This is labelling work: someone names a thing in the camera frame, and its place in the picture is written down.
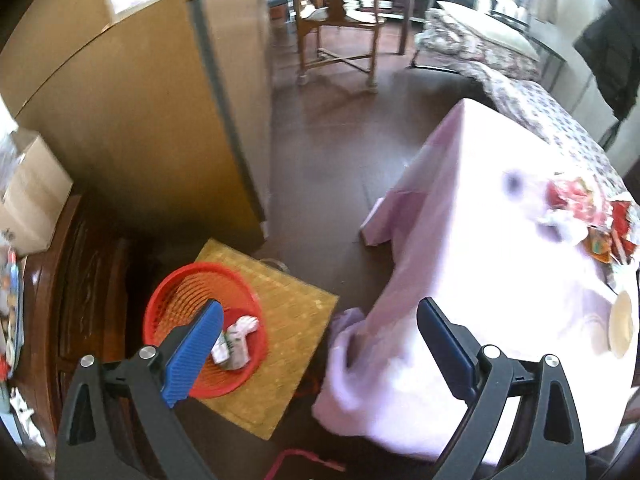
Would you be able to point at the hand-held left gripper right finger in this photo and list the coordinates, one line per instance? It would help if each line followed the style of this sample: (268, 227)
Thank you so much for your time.
(445, 345)

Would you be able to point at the colourful printed packets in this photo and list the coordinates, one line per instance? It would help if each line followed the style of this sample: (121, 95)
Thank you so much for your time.
(10, 310)

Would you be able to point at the cream pillow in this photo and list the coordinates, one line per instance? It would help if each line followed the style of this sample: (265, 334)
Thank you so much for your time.
(490, 30)

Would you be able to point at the white tissue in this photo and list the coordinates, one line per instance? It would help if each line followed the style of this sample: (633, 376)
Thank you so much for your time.
(562, 225)

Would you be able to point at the black jacket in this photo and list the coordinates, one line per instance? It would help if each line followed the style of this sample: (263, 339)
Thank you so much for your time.
(605, 55)

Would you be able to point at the red plastic basket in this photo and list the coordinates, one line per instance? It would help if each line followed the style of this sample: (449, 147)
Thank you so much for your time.
(185, 285)

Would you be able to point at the dark carved wooden cabinet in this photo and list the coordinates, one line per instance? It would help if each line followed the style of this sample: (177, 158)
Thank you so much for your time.
(85, 285)

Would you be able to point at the orange snack packet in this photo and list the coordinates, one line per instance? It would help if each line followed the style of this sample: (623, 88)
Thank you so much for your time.
(599, 247)

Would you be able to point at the wooden table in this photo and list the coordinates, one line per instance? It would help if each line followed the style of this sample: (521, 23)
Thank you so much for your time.
(404, 20)

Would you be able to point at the cardboard box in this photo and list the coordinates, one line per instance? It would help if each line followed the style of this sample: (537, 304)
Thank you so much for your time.
(30, 195)

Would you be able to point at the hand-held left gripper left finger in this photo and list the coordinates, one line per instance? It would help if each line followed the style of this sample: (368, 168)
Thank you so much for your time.
(195, 355)

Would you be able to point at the white cup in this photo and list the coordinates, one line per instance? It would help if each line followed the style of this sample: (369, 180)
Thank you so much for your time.
(622, 325)

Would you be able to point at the pink tablecloth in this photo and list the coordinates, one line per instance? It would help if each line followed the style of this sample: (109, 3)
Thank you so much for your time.
(475, 260)

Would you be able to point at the metal bed frame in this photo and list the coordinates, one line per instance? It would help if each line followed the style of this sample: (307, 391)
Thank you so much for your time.
(550, 55)

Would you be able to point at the white wrapper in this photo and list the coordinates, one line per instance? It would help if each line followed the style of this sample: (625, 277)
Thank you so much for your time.
(235, 346)

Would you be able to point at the white plastic object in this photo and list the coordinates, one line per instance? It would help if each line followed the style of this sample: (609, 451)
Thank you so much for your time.
(25, 410)

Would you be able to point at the wooden armchair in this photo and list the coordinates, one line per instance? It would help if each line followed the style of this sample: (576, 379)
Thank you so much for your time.
(345, 58)

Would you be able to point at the large brown cabinet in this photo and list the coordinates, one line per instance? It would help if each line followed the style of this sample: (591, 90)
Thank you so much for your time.
(125, 135)

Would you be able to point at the bed with floral quilt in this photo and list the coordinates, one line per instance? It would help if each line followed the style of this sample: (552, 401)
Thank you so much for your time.
(540, 105)

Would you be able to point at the blue seat chair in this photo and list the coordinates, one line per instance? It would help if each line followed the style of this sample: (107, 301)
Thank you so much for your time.
(276, 2)

